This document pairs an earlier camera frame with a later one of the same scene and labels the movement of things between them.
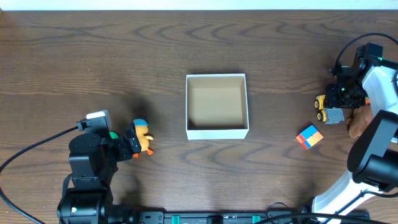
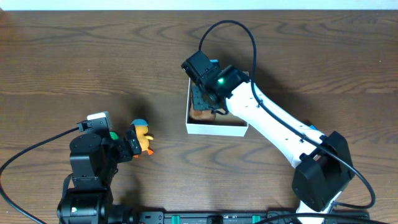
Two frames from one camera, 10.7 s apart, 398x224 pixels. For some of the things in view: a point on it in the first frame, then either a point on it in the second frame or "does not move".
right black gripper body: x=333 y=97 -> x=201 y=97
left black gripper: x=133 y=144 does not move
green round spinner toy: x=113 y=135 does not move
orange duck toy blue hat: x=141 y=127 does not move
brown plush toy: x=359 y=119 -> x=202 y=114
